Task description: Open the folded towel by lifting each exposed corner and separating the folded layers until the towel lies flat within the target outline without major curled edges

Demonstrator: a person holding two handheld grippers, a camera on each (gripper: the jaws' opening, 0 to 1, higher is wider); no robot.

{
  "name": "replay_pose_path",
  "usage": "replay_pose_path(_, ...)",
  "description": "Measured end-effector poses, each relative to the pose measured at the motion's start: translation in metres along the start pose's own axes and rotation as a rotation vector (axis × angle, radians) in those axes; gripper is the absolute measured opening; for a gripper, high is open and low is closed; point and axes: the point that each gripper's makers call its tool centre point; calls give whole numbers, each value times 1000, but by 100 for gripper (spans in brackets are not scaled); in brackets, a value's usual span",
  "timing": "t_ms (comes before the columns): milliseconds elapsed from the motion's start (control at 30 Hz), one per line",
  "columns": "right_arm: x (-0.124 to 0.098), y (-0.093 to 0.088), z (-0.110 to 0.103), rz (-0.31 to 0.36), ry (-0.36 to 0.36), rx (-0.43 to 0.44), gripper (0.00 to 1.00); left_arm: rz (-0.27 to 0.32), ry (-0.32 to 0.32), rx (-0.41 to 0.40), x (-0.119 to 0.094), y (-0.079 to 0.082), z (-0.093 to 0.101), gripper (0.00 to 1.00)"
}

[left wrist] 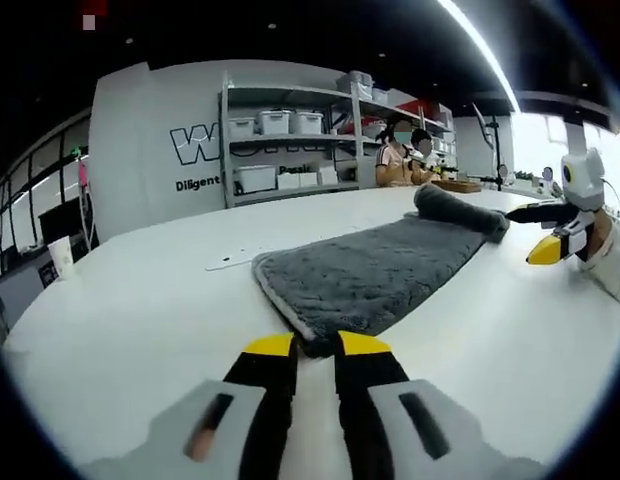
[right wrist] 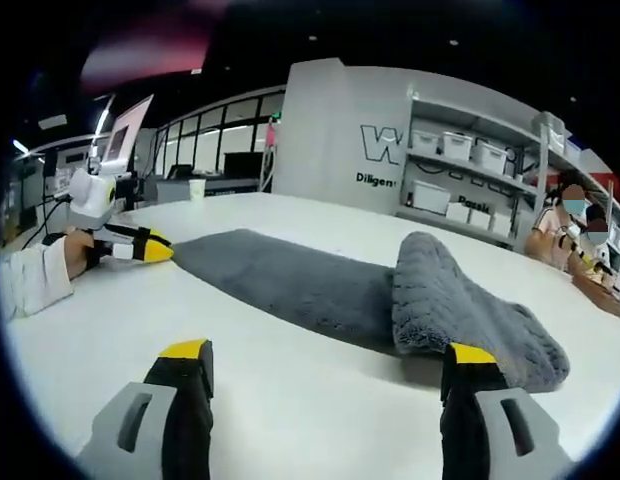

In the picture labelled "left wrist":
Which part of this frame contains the black cable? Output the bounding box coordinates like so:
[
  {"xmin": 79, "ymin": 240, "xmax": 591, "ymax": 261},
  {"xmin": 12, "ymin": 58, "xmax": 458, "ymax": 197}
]
[{"xmin": 602, "ymin": 178, "xmax": 620, "ymax": 237}]

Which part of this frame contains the wooden tray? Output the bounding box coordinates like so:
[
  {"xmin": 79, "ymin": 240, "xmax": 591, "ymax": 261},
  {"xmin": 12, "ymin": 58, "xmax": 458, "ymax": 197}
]
[{"xmin": 432, "ymin": 179, "xmax": 484, "ymax": 194}]

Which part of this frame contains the grey towel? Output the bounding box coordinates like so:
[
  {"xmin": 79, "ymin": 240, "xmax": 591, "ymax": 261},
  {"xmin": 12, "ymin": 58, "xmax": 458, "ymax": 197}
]
[{"xmin": 251, "ymin": 183, "xmax": 511, "ymax": 359}]

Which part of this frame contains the ceiling light strip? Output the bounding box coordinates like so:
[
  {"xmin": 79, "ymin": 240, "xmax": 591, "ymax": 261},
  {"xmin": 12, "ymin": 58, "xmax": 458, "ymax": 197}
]
[{"xmin": 436, "ymin": 0, "xmax": 522, "ymax": 115}]

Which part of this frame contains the grey bin stack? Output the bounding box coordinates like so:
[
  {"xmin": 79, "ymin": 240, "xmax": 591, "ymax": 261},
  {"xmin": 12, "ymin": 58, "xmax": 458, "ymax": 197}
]
[{"xmin": 347, "ymin": 70, "xmax": 376, "ymax": 97}]

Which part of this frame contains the white table cable cover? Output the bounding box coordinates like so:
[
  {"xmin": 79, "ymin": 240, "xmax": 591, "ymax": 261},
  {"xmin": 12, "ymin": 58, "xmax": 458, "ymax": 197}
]
[{"xmin": 204, "ymin": 244, "xmax": 271, "ymax": 272}]

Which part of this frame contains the white paper cup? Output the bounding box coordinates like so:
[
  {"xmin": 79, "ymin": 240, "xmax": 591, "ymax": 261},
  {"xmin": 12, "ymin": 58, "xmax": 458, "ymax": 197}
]
[{"xmin": 47, "ymin": 235, "xmax": 76, "ymax": 281}]

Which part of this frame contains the black monitor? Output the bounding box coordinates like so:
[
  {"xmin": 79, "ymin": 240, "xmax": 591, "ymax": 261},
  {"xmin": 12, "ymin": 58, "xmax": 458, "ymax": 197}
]
[{"xmin": 37, "ymin": 207, "xmax": 86, "ymax": 247}]

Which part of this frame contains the white lidded storage bin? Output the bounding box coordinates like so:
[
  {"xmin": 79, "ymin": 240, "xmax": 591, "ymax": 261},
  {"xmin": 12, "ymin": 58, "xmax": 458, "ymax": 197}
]
[
  {"xmin": 228, "ymin": 117, "xmax": 259, "ymax": 140},
  {"xmin": 257, "ymin": 109, "xmax": 294, "ymax": 136},
  {"xmin": 291, "ymin": 110, "xmax": 324, "ymax": 136}
]

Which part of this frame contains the large white storage bin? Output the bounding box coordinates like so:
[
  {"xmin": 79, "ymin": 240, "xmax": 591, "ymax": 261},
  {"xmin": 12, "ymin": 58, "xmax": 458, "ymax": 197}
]
[{"xmin": 233, "ymin": 165, "xmax": 277, "ymax": 195}]

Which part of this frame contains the grey metal shelving rack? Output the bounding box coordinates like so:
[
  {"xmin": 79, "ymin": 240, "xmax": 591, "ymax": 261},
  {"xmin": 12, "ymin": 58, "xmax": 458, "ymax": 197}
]
[{"xmin": 218, "ymin": 69, "xmax": 459, "ymax": 209}]

